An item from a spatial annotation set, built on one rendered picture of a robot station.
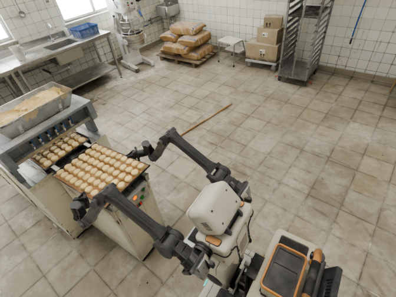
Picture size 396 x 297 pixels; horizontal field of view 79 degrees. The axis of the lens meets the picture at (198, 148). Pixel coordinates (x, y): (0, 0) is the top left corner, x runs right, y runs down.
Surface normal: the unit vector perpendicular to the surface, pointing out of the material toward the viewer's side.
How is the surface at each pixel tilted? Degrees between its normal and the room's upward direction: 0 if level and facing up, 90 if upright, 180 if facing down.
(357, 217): 0
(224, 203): 47
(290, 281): 1
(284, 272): 1
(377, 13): 90
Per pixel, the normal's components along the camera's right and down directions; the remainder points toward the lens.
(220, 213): 0.54, -0.27
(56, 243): -0.10, -0.73
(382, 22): -0.62, 0.57
